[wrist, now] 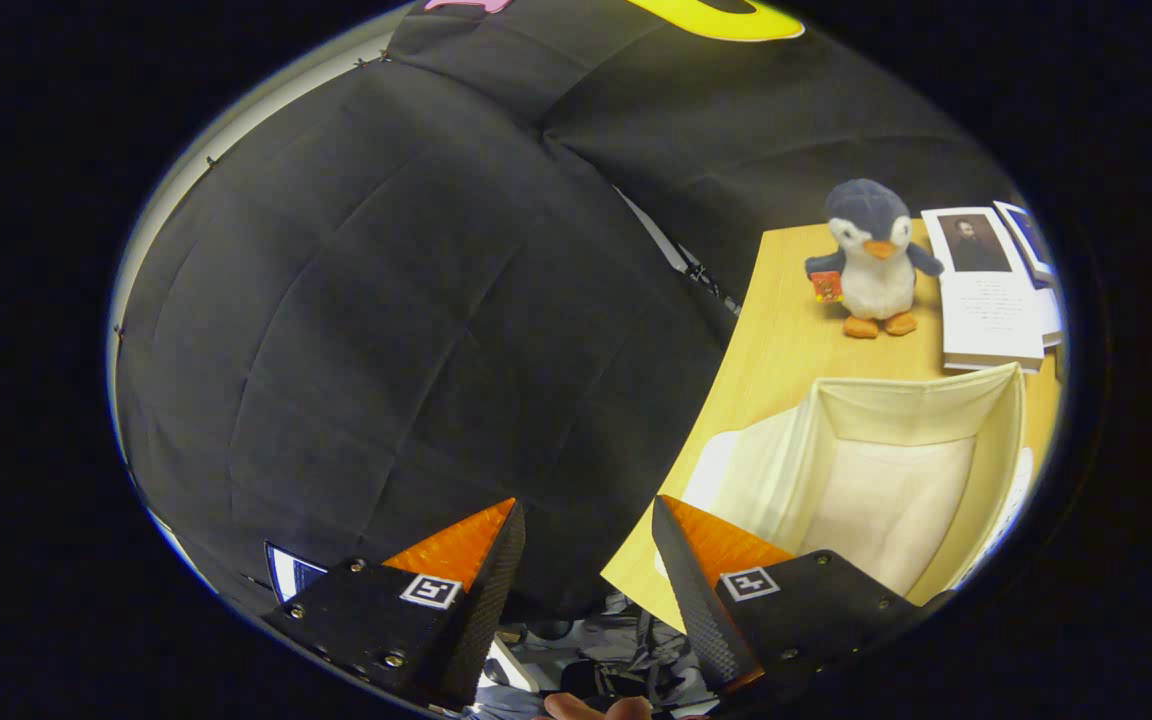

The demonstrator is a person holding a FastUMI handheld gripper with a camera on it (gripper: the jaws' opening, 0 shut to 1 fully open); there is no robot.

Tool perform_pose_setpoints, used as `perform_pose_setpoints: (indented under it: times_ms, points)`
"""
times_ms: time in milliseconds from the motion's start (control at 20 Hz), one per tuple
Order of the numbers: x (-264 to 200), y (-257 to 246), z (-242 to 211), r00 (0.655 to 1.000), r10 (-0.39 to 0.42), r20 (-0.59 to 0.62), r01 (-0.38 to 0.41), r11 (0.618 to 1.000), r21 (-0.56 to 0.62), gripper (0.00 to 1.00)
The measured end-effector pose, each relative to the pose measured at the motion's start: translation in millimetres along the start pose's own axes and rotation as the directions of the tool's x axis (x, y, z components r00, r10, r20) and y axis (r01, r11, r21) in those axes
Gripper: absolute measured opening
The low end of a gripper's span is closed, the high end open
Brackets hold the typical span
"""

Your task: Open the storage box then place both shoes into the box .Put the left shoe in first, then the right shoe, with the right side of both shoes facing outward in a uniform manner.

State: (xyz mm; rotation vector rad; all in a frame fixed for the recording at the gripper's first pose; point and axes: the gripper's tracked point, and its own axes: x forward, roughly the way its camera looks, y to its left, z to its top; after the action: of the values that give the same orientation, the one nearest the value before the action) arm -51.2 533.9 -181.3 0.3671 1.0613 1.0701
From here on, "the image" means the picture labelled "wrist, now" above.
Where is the blue penguin plush toy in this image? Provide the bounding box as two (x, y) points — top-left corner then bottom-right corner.
(804, 178), (945, 339)

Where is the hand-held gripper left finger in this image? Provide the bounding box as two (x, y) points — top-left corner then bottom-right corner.
(264, 497), (527, 713)

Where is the computer monitor screen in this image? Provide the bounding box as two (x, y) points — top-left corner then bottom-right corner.
(266, 541), (327, 604)

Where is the plain white book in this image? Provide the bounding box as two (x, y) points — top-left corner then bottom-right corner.
(1036, 285), (1065, 349)

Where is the cream fabric storage box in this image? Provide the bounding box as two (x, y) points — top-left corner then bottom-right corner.
(681, 362), (1037, 606)

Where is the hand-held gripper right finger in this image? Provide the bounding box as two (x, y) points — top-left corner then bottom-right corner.
(651, 494), (957, 701)

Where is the book with dark blue cover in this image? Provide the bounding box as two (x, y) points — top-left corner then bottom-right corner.
(994, 200), (1059, 286)

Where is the white book with portrait cover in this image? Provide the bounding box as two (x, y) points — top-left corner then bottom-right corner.
(921, 206), (1047, 373)

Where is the grey patterned clothing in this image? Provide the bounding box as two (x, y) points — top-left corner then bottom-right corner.
(496, 590), (722, 713)

